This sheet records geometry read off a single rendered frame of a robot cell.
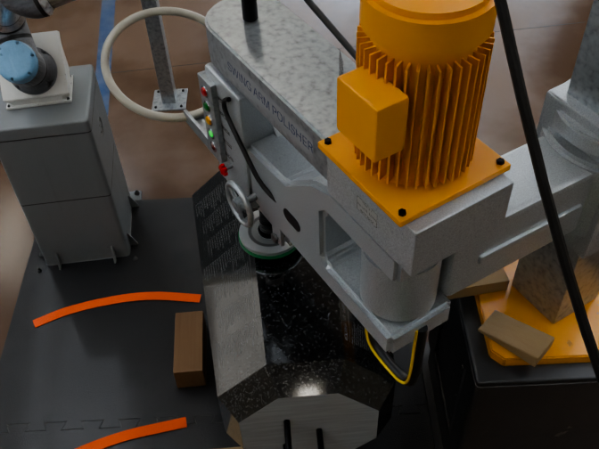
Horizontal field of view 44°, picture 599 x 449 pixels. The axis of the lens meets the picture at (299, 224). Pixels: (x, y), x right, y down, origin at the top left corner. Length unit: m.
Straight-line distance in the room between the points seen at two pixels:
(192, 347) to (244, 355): 0.79
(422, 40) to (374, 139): 0.18
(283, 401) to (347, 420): 0.25
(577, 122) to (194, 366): 1.82
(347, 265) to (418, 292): 0.27
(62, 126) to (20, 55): 0.34
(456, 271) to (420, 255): 0.35
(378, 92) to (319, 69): 0.53
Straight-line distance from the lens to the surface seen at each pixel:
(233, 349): 2.41
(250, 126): 2.03
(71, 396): 3.27
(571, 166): 1.94
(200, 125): 2.63
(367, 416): 2.41
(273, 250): 2.45
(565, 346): 2.42
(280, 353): 2.27
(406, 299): 1.74
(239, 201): 2.14
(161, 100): 4.53
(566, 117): 1.95
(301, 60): 1.82
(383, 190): 1.45
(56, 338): 3.46
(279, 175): 1.96
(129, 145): 4.27
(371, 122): 1.27
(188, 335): 3.17
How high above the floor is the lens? 2.71
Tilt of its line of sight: 47 degrees down
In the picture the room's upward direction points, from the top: 3 degrees counter-clockwise
